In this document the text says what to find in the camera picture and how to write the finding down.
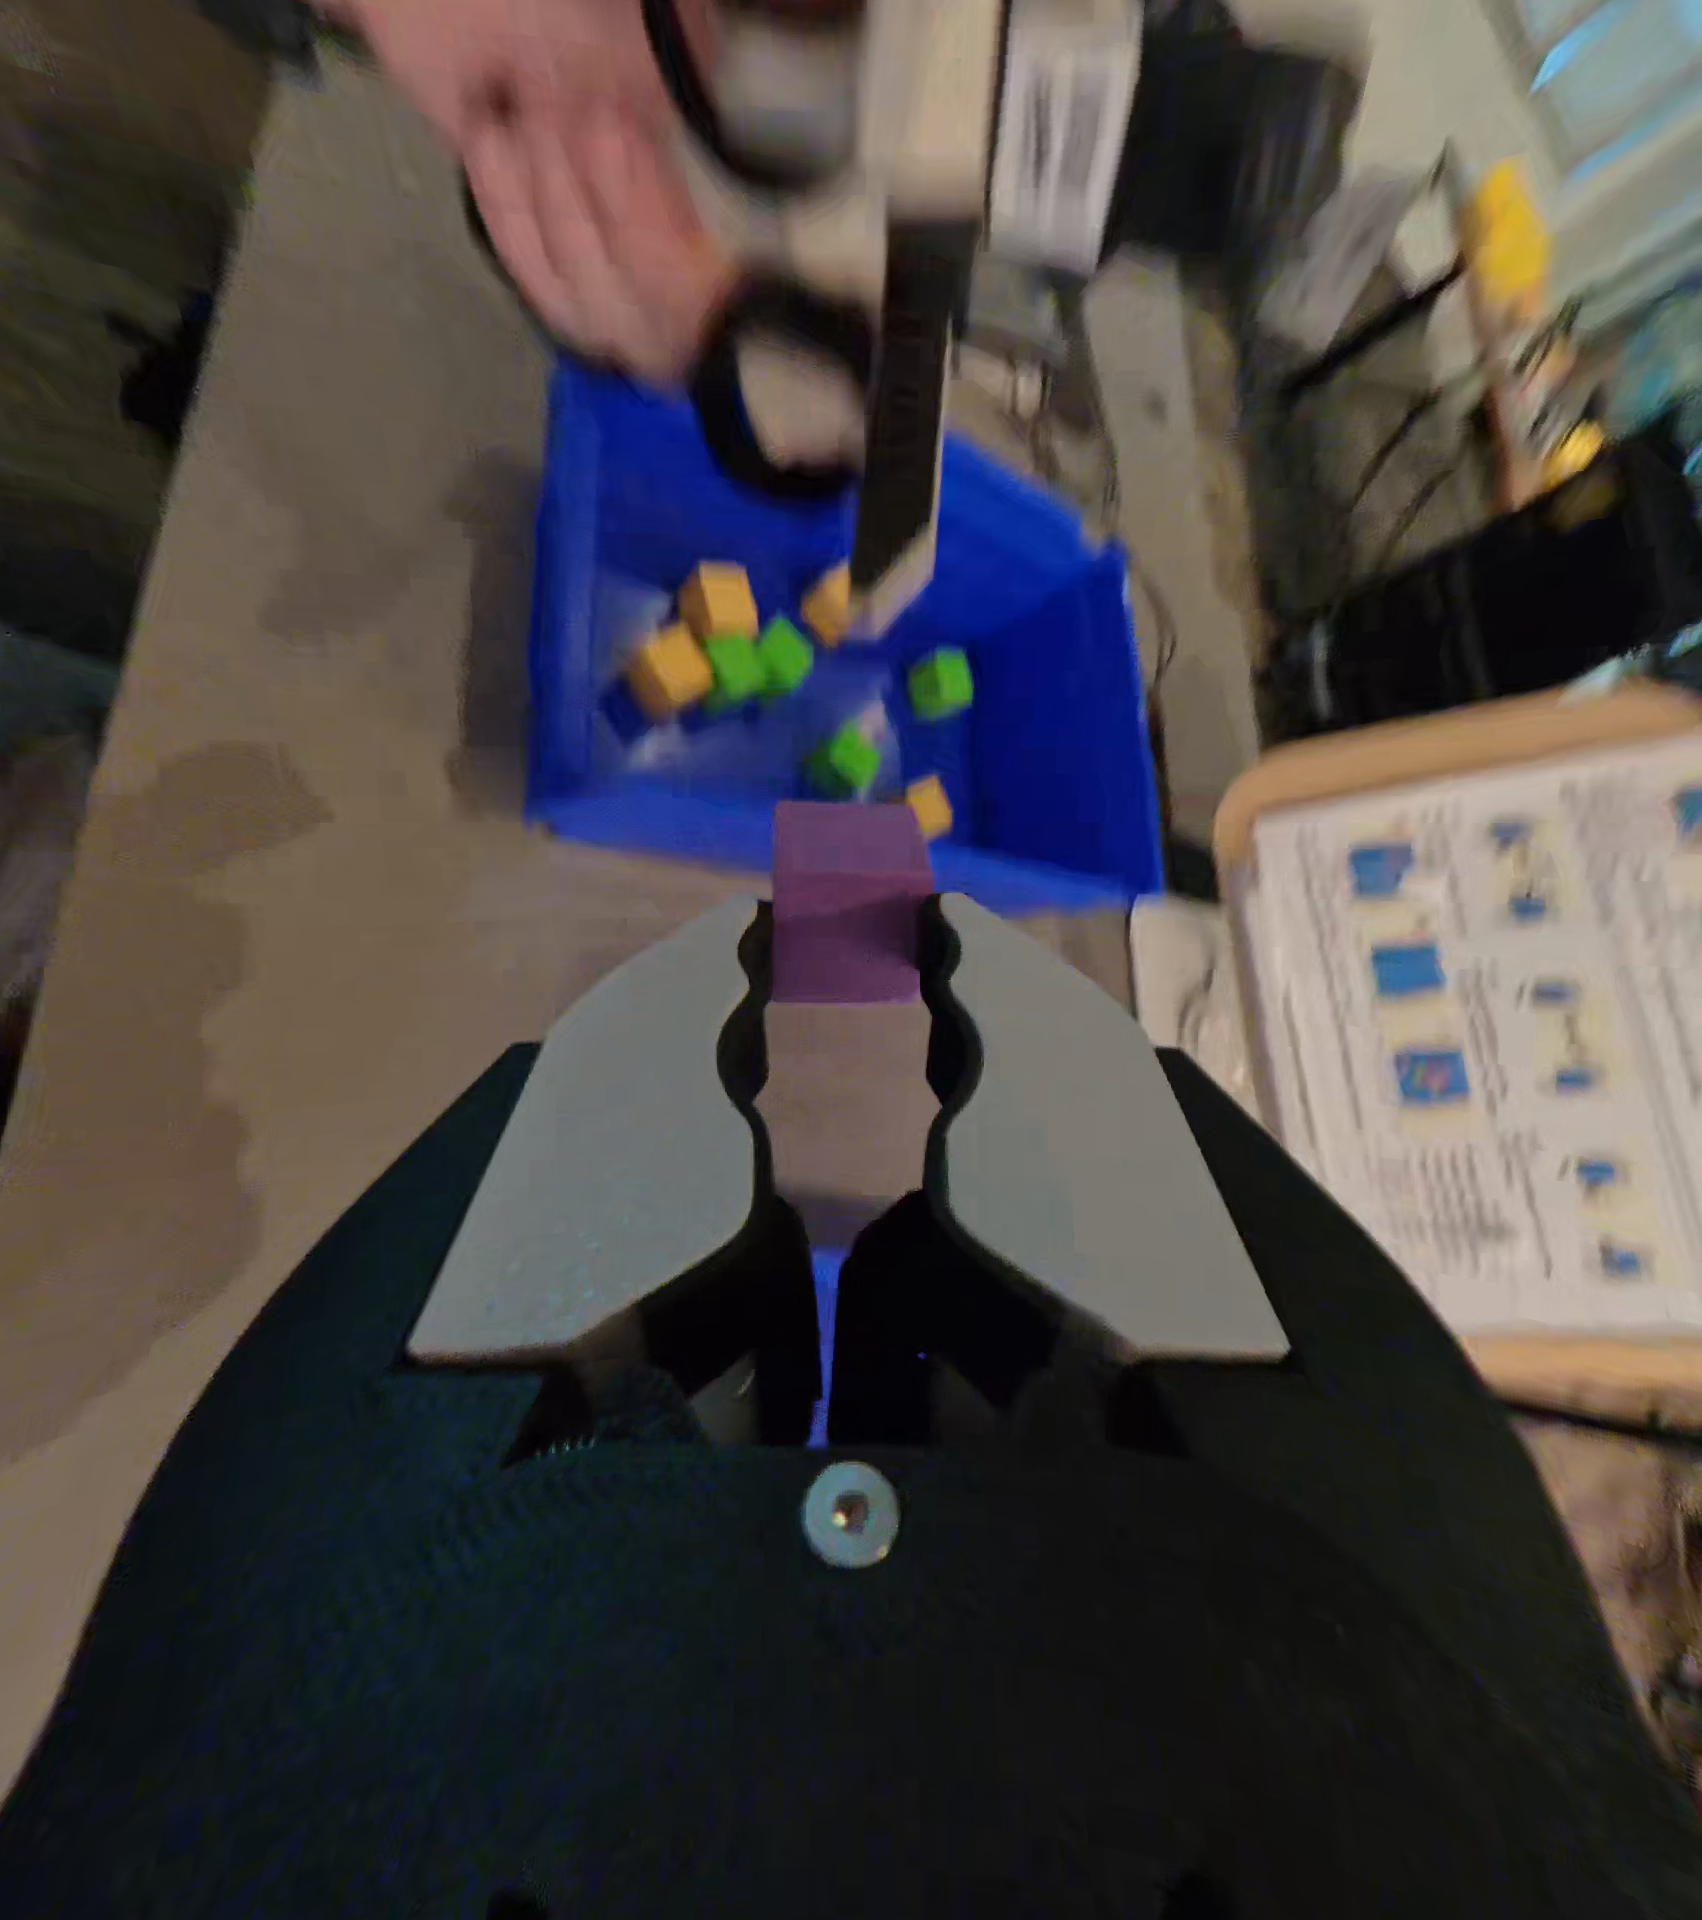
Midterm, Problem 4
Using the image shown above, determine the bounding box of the printed instruction sheet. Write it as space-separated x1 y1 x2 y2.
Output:
1247 720 1702 1337

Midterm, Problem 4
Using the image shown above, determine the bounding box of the person's left hand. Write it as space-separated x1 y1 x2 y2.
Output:
340 0 733 384

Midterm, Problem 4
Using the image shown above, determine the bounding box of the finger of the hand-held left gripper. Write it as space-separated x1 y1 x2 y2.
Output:
848 224 966 639

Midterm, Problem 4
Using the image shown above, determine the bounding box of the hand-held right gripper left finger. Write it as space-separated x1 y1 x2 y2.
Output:
408 893 770 1368

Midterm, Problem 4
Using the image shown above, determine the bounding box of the purple cube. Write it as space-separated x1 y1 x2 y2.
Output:
770 798 936 1003

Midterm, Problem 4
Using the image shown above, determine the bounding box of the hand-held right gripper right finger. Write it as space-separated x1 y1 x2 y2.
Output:
927 893 1292 1364

